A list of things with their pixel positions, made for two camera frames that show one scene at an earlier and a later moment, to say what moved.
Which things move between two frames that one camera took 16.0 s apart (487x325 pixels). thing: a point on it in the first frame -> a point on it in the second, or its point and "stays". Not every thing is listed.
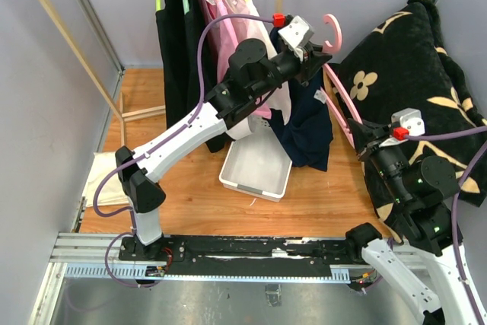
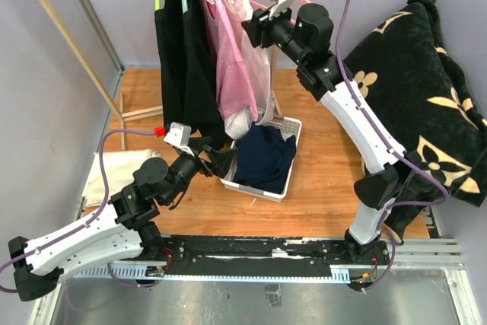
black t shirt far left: x=174 y=51 stays
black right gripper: x=364 y=133 -> x=258 y=32
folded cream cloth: x=112 y=192 stays
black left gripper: x=312 y=62 -> x=220 y=159
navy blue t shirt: x=307 y=122 -> x=263 y=159
